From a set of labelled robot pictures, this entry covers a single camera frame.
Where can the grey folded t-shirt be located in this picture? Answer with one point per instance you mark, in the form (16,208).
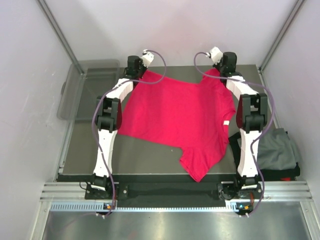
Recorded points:
(273,151)

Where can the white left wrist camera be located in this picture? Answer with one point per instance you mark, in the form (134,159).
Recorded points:
(147,58)

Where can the red t-shirt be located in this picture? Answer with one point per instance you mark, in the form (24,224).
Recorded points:
(191,116)

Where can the aluminium frame rail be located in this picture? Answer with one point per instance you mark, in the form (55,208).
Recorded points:
(287,191)

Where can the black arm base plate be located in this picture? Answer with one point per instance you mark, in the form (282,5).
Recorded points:
(125,191)

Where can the clear plastic bin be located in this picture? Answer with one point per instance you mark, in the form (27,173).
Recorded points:
(80,91)

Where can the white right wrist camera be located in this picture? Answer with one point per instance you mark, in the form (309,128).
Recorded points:
(215,54)

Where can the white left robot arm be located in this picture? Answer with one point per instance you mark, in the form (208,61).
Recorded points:
(108,118)

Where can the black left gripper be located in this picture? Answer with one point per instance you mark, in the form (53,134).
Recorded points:
(140,63)

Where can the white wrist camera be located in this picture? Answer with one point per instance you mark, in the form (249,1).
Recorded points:
(147,58)
(215,54)

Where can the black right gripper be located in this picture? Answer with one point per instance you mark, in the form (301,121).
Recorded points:
(217,66)

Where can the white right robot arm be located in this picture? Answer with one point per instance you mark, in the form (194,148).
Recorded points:
(251,115)

